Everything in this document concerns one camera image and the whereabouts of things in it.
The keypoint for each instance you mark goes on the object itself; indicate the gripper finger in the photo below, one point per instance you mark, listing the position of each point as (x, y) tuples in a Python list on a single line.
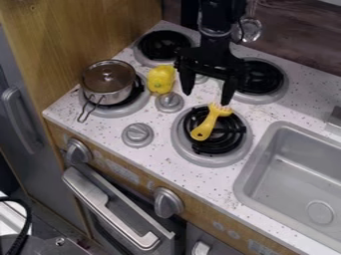
[(228, 91), (187, 81)]

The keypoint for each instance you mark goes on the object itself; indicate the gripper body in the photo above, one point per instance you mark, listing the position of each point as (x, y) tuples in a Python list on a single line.
[(212, 56)]

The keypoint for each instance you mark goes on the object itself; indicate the silver pot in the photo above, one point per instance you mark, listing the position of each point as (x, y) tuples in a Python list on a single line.
[(106, 87)]

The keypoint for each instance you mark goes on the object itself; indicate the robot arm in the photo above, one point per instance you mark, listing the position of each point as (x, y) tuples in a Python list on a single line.
[(213, 13)]

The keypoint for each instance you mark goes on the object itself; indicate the toy stove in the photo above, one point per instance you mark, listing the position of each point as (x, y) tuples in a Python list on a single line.
[(186, 96)]

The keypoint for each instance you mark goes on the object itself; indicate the silver lid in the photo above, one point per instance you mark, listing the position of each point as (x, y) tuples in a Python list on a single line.
[(108, 76)]

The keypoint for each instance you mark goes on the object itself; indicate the toy sink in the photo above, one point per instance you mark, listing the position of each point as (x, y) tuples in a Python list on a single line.
[(293, 185)]

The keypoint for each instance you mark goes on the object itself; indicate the yellow toy pepper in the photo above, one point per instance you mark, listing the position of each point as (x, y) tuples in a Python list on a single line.
[(160, 79)]

